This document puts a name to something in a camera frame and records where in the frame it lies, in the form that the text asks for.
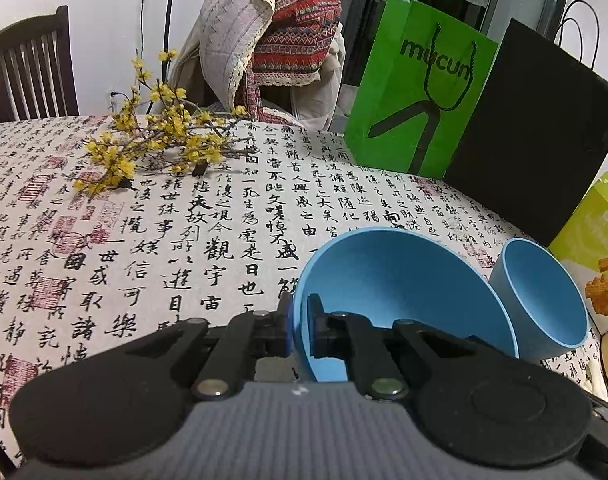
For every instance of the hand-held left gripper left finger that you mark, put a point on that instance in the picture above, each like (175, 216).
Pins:
(287, 327)

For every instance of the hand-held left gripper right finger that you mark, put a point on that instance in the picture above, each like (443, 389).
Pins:
(316, 330)

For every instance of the blue bowl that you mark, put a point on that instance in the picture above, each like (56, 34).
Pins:
(539, 300)
(399, 280)

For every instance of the calligraphy print tablecloth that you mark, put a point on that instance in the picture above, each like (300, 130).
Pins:
(184, 240)

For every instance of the yellow-green snack box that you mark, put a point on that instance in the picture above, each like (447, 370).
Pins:
(594, 240)

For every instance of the yellow blossom branch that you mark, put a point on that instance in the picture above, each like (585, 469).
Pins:
(159, 130)

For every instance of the green paper bag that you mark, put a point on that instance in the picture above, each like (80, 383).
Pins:
(414, 90)

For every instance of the black paper bag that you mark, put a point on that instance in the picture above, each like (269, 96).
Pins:
(534, 135)

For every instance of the red patterned quilted blanket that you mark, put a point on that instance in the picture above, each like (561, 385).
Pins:
(294, 30)

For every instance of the studio lamp on stand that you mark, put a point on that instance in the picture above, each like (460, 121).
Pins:
(170, 10)

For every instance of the dark wooden chair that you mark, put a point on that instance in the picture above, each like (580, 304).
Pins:
(29, 75)

